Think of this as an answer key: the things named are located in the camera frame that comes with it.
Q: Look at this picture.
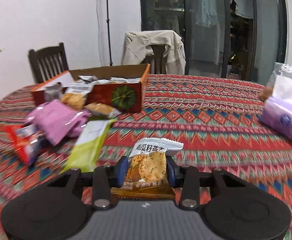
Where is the beige jacket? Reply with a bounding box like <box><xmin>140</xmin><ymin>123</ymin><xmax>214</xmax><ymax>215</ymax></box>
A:
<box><xmin>122</xmin><ymin>30</ymin><xmax>186</xmax><ymax>74</ymax></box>

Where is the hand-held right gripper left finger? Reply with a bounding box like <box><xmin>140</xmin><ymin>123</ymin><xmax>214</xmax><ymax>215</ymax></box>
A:
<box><xmin>47</xmin><ymin>156</ymin><xmax>129</xmax><ymax>210</ymax></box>

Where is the dark wooden chair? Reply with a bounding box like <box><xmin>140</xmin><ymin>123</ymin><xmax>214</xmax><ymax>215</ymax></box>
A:
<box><xmin>28</xmin><ymin>42</ymin><xmax>70</xmax><ymax>83</ymax></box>
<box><xmin>142</xmin><ymin>44</ymin><xmax>168</xmax><ymax>75</ymax></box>

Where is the oat cracker snack packet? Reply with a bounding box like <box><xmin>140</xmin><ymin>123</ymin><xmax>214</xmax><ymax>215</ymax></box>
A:
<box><xmin>110</xmin><ymin>138</ymin><xmax>184</xmax><ymax>200</ymax></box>

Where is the purple tissue pack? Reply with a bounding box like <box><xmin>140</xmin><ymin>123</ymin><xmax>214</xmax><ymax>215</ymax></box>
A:
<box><xmin>258</xmin><ymin>75</ymin><xmax>292</xmax><ymax>145</ymax></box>

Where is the red blue snack bag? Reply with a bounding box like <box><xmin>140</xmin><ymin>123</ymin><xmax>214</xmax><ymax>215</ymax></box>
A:
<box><xmin>5</xmin><ymin>124</ymin><xmax>50</xmax><ymax>165</ymax></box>

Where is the pink snack pouch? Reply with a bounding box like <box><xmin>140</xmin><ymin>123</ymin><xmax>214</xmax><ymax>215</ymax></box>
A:
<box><xmin>26</xmin><ymin>100</ymin><xmax>89</xmax><ymax>146</ymax></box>

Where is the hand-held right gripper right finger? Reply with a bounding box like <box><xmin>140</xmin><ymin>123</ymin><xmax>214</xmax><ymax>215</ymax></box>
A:
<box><xmin>166</xmin><ymin>156</ymin><xmax>246</xmax><ymax>210</ymax></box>

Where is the studio lamp on stand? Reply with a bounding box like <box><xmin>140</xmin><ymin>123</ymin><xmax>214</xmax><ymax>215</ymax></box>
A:
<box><xmin>103</xmin><ymin>0</ymin><xmax>114</xmax><ymax>67</ymax></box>

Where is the clear plastic bag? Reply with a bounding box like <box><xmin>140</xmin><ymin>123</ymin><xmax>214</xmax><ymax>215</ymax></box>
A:
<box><xmin>265</xmin><ymin>62</ymin><xmax>292</xmax><ymax>100</ymax></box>

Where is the pile of assorted snack packets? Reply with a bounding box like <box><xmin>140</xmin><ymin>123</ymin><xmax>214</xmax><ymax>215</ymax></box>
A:
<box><xmin>0</xmin><ymin>75</ymin><xmax>141</xmax><ymax>148</ymax></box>

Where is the orange cardboard box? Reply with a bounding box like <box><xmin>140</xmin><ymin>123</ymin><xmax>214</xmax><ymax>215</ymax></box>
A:
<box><xmin>31</xmin><ymin>64</ymin><xmax>151</xmax><ymax>113</ymax></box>

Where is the pale blue hanging shirt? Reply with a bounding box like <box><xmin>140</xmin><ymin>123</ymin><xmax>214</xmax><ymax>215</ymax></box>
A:
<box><xmin>196</xmin><ymin>0</ymin><xmax>219</xmax><ymax>28</ymax></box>

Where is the black framed sliding glass door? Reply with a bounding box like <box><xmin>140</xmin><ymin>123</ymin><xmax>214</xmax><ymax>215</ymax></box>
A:
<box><xmin>139</xmin><ymin>0</ymin><xmax>288</xmax><ymax>82</ymax></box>

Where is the green white snack bar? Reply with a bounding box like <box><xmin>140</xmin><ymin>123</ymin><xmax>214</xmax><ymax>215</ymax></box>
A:
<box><xmin>61</xmin><ymin>119</ymin><xmax>115</xmax><ymax>174</ymax></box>

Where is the white hanging garment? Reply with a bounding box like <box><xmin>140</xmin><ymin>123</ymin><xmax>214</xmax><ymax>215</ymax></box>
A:
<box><xmin>232</xmin><ymin>0</ymin><xmax>255</xmax><ymax>19</ymax></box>

